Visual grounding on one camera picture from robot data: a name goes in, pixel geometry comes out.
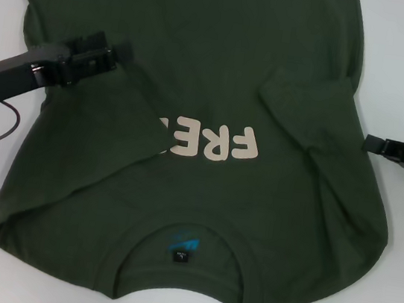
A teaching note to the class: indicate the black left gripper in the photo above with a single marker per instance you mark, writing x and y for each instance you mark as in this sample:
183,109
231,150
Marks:
17,74

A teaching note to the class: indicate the dark green FREE T-shirt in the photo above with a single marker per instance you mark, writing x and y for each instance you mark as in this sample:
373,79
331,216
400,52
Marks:
222,30

